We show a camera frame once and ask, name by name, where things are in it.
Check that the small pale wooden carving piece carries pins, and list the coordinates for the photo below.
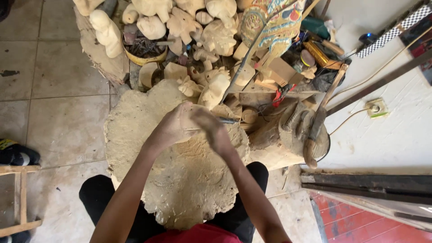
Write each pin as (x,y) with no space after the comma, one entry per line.
(191,124)

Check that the black shoe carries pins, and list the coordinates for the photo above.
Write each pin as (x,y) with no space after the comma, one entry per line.
(18,153)

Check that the black device with blue light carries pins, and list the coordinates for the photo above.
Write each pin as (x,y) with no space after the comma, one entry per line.
(368,38)

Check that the black white checkered frame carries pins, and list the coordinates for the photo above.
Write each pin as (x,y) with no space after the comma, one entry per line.
(391,32)

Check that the person's right hand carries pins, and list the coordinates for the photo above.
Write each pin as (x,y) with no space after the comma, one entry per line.
(214,133)

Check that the green plastic tool body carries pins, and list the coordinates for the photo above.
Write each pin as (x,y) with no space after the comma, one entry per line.
(314,27)

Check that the metal carving chisel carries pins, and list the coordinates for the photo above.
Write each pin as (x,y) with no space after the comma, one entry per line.
(229,120)

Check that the gold ribbed frame strip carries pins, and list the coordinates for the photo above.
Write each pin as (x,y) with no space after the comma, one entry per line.
(319,55)

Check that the person's right fingers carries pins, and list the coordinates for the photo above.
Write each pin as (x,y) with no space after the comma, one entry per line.
(201,116)

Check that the grey metal bar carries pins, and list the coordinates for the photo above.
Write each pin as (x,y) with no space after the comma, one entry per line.
(381,82)

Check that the person's black trousers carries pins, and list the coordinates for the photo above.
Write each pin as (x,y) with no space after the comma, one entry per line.
(98,199)

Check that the long grey metal rod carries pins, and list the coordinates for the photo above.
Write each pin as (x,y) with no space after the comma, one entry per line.
(243,62)

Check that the colourful painted wooden mask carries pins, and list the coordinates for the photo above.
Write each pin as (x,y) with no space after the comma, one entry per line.
(275,25)

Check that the brown cardboard box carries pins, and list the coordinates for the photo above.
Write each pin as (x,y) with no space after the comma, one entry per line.
(281,71)

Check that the carved brown wooden stump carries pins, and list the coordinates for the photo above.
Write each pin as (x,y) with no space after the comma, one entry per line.
(285,141)

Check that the tall pale wooden figure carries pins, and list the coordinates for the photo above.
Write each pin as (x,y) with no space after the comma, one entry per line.
(107,33)

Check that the person's left hand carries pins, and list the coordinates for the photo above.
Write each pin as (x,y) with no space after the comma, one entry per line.
(170,127)

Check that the large pale wooden stump block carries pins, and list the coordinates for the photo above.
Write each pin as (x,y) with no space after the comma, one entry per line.
(189,182)

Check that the heap of unpainted wooden carvings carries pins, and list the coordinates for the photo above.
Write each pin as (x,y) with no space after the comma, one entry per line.
(206,33)

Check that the dark metal door track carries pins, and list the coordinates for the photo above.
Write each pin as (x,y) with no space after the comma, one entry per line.
(368,187)

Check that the beige wall socket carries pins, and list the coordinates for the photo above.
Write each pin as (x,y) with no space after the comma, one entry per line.
(375,108)

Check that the person's left fingers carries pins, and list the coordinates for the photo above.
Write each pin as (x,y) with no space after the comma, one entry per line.
(189,107)

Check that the wooden stool frame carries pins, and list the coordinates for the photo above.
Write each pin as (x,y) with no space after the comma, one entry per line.
(22,199)

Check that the person's red shirt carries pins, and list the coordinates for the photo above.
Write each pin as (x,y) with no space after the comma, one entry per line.
(197,234)

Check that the small round wooden cup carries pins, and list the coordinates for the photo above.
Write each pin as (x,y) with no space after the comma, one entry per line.
(249,115)

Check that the rough wooden slab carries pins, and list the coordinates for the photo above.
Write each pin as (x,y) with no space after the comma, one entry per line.
(101,59)

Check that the pale wooden flower carving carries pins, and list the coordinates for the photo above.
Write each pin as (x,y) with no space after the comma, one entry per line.
(189,87)

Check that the yellow bowl of metal tools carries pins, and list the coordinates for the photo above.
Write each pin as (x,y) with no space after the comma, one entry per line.
(145,54)

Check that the pale wooden animal carving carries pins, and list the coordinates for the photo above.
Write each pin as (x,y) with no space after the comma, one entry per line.
(214,91)

